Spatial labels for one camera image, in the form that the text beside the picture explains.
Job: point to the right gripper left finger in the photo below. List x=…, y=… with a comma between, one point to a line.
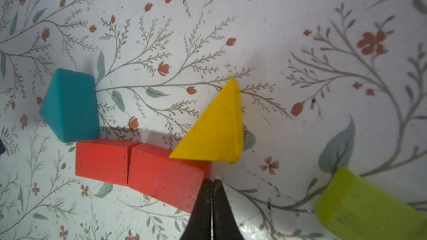
x=199, y=226

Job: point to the teal triangular block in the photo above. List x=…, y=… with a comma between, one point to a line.
x=70, y=106

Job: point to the green block near bear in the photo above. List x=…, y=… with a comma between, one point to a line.
x=351, y=208

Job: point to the yellow triangular block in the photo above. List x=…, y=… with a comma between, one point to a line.
x=217, y=136

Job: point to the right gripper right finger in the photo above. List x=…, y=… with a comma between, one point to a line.
x=224, y=223

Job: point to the red block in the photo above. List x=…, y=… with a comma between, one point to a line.
x=171, y=181
x=104, y=160

